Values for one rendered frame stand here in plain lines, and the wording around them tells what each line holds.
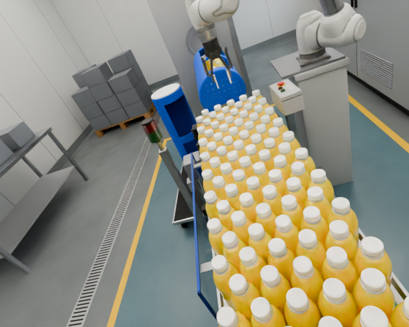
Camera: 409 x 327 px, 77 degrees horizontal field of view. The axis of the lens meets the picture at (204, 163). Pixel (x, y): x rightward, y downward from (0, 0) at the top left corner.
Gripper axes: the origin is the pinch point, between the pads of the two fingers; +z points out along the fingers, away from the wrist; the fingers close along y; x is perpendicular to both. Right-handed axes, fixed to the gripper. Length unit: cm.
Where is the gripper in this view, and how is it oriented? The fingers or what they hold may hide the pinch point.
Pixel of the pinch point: (223, 80)
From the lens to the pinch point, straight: 138.2
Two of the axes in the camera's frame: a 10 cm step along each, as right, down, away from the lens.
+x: 0.6, 5.4, -8.4
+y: -9.3, 3.3, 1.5
